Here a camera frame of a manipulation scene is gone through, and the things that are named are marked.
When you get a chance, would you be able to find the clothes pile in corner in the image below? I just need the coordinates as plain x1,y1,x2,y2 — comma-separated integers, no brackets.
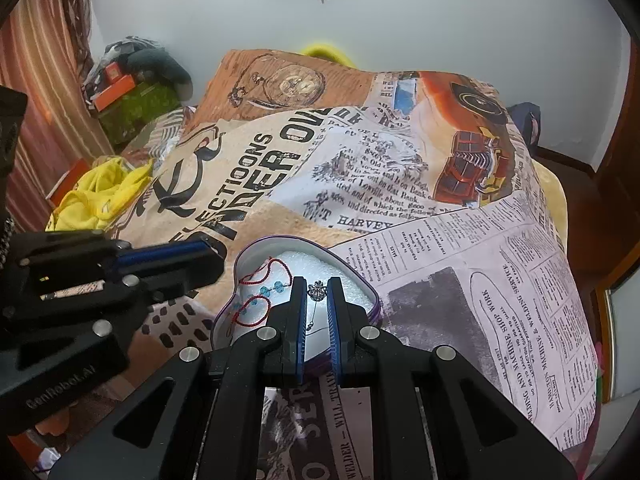
81,36,193,104

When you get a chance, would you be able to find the orange box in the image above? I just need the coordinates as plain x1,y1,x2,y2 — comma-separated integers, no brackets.
93,74,136,112

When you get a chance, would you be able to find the striped brown curtain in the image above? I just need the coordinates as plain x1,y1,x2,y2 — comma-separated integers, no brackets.
1,0,113,231

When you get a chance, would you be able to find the purple heart-shaped tin box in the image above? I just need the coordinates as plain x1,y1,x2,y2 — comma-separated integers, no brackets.
210,235,382,374

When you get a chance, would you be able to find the yellow chair back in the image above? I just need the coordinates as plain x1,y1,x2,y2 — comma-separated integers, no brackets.
300,44,356,68

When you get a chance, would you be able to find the yellow garment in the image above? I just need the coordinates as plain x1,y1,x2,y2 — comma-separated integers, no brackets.
46,156,153,232

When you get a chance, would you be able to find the green patterned bag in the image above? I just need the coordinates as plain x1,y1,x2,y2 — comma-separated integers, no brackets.
98,82,180,148

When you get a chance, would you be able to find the red string bead bracelet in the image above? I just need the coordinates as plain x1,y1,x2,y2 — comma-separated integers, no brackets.
226,256,296,338

